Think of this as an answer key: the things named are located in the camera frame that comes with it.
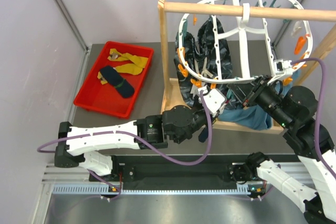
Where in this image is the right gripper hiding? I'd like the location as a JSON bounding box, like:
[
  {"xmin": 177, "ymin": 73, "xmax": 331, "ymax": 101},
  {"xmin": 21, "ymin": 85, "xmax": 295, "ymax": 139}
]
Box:
[{"xmin": 228, "ymin": 73, "xmax": 291, "ymax": 127}]

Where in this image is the navy sock with santa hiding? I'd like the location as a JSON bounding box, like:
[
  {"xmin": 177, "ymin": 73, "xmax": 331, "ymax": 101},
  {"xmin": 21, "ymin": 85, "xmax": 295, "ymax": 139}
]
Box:
[{"xmin": 198, "ymin": 127, "xmax": 211, "ymax": 143}]

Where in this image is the white round clip hanger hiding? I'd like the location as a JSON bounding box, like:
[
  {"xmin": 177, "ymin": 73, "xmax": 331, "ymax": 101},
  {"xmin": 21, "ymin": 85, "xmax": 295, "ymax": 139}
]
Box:
[{"xmin": 177, "ymin": 0, "xmax": 305, "ymax": 84}]

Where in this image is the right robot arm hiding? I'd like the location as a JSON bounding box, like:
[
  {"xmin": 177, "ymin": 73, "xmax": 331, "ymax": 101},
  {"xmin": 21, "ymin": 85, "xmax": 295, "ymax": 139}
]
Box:
[{"xmin": 228, "ymin": 76, "xmax": 335, "ymax": 223}]

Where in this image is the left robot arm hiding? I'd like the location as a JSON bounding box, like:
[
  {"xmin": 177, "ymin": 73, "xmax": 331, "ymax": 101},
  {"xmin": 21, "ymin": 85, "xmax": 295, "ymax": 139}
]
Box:
[{"xmin": 54, "ymin": 101, "xmax": 226, "ymax": 180}]

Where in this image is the blue cloth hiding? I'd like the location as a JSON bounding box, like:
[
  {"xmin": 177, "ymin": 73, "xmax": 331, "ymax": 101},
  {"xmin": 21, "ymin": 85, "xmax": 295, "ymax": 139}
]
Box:
[{"xmin": 218, "ymin": 77, "xmax": 293, "ymax": 131}]

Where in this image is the dark patterned cloth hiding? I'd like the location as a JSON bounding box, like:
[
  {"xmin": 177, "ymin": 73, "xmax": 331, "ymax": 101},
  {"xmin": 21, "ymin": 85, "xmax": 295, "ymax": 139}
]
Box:
[{"xmin": 174, "ymin": 17, "xmax": 233, "ymax": 108}]

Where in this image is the yellow sock lower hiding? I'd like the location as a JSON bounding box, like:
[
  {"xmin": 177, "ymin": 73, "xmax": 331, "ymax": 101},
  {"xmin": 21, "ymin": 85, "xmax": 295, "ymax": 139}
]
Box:
[{"xmin": 97, "ymin": 63, "xmax": 143, "ymax": 79}]

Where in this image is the yellow sock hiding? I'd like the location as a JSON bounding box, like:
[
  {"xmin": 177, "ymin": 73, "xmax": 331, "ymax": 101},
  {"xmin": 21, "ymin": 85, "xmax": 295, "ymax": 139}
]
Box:
[
  {"xmin": 108, "ymin": 48, "xmax": 148, "ymax": 69},
  {"xmin": 97, "ymin": 63, "xmax": 143, "ymax": 79}
]

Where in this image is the navy sock green stripe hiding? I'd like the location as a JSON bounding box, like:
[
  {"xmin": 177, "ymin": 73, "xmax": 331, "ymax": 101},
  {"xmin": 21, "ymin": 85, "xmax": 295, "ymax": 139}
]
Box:
[{"xmin": 102, "ymin": 71, "xmax": 135, "ymax": 99}]

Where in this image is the wooden hanging rack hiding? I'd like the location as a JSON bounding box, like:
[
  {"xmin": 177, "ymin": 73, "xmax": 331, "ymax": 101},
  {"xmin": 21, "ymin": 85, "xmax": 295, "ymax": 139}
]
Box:
[{"xmin": 157, "ymin": 0, "xmax": 336, "ymax": 135}]

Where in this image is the yellow sock upper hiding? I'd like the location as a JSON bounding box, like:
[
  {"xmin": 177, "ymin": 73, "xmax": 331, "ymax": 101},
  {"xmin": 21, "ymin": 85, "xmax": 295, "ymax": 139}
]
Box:
[{"xmin": 108, "ymin": 48, "xmax": 148, "ymax": 69}]

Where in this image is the red plastic tray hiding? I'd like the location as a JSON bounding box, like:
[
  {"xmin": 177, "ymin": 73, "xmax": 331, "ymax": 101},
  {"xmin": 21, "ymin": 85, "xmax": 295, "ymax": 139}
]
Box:
[{"xmin": 73, "ymin": 41, "xmax": 154, "ymax": 119}]

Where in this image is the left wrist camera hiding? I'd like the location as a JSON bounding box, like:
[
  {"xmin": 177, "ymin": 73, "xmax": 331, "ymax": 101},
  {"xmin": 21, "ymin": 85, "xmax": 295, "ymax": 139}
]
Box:
[{"xmin": 197, "ymin": 87, "xmax": 227, "ymax": 118}]

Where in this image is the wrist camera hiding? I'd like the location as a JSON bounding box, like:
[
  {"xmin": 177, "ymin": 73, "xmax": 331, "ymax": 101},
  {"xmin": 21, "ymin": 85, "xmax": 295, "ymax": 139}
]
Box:
[
  {"xmin": 274, "ymin": 59, "xmax": 294, "ymax": 76},
  {"xmin": 197, "ymin": 87, "xmax": 227, "ymax": 118}
]

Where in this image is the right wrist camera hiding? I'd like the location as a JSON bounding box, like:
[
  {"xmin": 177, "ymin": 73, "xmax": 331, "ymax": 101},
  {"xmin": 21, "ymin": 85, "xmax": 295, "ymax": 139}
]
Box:
[{"xmin": 274, "ymin": 59, "xmax": 294, "ymax": 76}]

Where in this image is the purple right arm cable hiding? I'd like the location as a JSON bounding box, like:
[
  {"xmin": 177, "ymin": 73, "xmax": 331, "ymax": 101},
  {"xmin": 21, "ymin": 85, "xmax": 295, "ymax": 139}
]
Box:
[{"xmin": 291, "ymin": 58, "xmax": 336, "ymax": 177}]

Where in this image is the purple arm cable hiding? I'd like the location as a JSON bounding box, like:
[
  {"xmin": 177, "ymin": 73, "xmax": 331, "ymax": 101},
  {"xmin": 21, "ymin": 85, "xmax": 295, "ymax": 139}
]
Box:
[
  {"xmin": 291, "ymin": 58, "xmax": 336, "ymax": 177},
  {"xmin": 36, "ymin": 90, "xmax": 213, "ymax": 166}
]

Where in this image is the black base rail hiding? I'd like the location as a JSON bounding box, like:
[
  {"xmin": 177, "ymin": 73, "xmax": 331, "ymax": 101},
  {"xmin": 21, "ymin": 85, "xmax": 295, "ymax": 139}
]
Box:
[{"xmin": 102, "ymin": 155, "xmax": 257, "ymax": 191}]

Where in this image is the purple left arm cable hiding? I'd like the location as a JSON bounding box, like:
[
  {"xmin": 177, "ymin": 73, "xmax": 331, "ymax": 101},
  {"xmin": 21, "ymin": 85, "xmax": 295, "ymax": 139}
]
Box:
[{"xmin": 36, "ymin": 90, "xmax": 213, "ymax": 166}]

